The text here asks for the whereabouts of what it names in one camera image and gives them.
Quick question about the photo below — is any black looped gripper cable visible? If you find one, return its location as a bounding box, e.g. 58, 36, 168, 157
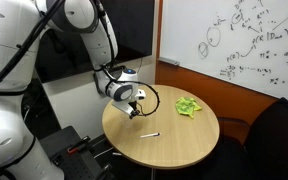
134, 82, 161, 118

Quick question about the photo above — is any white cable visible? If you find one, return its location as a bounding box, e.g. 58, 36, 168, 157
92, 146, 124, 160

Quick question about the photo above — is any grey whiteboard eraser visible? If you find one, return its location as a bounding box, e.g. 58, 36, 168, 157
157, 56, 181, 67

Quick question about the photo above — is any white marker pen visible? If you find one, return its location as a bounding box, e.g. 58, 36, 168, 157
139, 132, 162, 139

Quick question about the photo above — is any yellow green cloth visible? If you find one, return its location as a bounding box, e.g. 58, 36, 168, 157
174, 96, 204, 120

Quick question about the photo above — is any black wall panel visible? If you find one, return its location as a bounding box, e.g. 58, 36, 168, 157
35, 0, 156, 85

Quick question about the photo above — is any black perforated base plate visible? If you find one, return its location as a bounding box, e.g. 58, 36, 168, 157
38, 125, 116, 180

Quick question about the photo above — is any whiteboard with writing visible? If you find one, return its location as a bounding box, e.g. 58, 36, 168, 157
158, 0, 288, 108

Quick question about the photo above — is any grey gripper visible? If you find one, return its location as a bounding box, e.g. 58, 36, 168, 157
111, 99, 141, 120

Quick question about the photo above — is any black office chair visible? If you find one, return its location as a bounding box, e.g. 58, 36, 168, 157
213, 96, 288, 180

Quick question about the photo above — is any red handled tool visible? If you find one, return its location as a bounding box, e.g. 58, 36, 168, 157
66, 135, 92, 155

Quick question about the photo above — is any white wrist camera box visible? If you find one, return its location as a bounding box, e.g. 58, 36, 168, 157
135, 87, 148, 101

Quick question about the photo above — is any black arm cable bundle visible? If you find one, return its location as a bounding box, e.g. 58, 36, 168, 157
0, 0, 67, 90

